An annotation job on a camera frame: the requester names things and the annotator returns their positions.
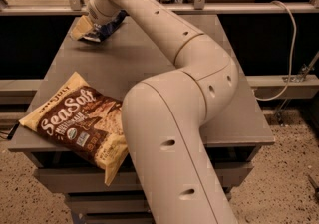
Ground yellow brown Sea Salt chip bag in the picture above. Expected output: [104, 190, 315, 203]
[20, 73, 128, 185]

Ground blue chip bag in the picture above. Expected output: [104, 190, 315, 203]
[83, 10, 127, 43]

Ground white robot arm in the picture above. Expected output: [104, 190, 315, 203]
[88, 0, 238, 224]

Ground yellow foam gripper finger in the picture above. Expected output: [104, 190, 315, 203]
[70, 16, 94, 40]

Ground grey drawer cabinet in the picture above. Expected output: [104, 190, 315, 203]
[9, 19, 274, 224]

